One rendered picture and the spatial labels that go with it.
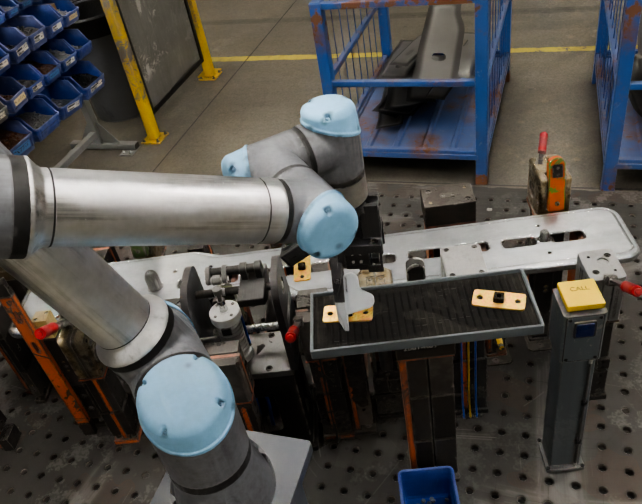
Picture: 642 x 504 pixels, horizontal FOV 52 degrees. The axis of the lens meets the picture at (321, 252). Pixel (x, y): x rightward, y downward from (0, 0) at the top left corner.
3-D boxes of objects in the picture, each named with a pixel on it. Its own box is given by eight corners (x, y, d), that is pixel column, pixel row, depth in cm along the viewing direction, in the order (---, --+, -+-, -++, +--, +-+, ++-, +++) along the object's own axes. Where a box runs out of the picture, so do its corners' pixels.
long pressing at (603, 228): (609, 200, 151) (610, 195, 150) (648, 264, 133) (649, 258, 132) (37, 273, 163) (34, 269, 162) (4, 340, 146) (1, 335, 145)
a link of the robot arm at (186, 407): (179, 507, 84) (145, 445, 75) (150, 433, 93) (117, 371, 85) (264, 460, 87) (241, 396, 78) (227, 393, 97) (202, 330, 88)
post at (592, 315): (573, 437, 138) (595, 282, 111) (584, 469, 132) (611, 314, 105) (536, 440, 139) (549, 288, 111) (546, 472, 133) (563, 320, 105)
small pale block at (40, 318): (111, 414, 162) (51, 309, 139) (108, 426, 159) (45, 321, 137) (98, 415, 163) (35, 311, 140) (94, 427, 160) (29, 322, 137)
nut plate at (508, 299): (526, 295, 108) (526, 290, 107) (524, 311, 105) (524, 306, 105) (474, 290, 111) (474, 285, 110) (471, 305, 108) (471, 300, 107)
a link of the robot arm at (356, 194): (309, 191, 91) (316, 160, 97) (315, 217, 94) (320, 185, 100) (363, 187, 90) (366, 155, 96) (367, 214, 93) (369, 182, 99)
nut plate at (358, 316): (373, 305, 112) (372, 300, 111) (372, 321, 109) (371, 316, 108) (324, 307, 113) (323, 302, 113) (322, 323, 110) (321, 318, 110)
